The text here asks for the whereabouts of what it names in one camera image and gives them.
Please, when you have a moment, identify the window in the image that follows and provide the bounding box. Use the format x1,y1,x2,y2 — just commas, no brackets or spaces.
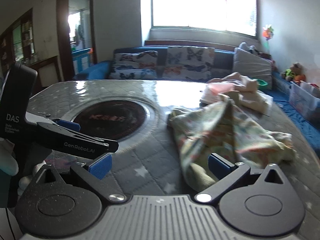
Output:
150,0,258,37

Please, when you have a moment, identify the green printed garment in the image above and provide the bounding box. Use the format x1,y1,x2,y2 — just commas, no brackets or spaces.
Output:
167,96,297,193

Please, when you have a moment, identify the stuffed toy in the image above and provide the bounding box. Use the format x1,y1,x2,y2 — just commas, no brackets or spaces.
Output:
281,62,307,83

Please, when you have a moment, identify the folded pink cloth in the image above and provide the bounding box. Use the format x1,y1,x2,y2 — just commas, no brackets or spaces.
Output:
207,81,234,96

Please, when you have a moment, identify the person's left hand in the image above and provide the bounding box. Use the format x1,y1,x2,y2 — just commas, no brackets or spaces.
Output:
0,141,20,176

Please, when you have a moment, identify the round black induction cooker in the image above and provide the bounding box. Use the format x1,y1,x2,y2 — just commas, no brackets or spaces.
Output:
74,100,148,140

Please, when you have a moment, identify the blue sofa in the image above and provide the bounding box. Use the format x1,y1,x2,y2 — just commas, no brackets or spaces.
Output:
74,45,320,155

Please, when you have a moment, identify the large butterfly print cushion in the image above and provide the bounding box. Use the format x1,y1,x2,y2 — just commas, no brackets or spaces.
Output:
161,46,215,81

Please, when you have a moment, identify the small butterfly print cushion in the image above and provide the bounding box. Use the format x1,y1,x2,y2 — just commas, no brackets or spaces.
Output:
109,51,159,80

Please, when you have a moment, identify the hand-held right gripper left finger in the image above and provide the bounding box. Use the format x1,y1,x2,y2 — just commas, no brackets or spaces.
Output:
25,152,127,203

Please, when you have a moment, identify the colourful pinwheel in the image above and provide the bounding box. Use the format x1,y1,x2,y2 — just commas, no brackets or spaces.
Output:
261,25,275,55

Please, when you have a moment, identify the dark wooden door frame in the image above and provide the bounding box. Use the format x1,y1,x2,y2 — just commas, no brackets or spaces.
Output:
56,0,97,81

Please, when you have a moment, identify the clear plastic storage box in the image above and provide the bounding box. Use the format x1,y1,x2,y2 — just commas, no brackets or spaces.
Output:
289,81,320,123

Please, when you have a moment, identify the pile of beige clothes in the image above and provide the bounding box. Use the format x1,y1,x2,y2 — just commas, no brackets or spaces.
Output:
200,72,273,114

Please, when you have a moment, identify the white plush toy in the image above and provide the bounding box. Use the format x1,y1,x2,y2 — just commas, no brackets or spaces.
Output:
239,42,258,54

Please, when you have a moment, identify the grey pillow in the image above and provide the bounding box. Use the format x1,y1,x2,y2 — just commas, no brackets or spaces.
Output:
232,47,273,90

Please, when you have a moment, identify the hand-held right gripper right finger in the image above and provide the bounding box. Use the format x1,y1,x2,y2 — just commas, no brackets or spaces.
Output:
195,152,288,203

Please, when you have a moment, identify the blue low cabinet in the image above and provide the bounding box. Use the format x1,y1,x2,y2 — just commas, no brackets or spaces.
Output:
72,48,92,74

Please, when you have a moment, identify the dark wooden cabinet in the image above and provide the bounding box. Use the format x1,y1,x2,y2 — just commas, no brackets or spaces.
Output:
0,7,60,88

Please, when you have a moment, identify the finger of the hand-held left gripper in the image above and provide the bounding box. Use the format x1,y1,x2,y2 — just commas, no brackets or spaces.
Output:
51,119,81,132
37,122,119,160

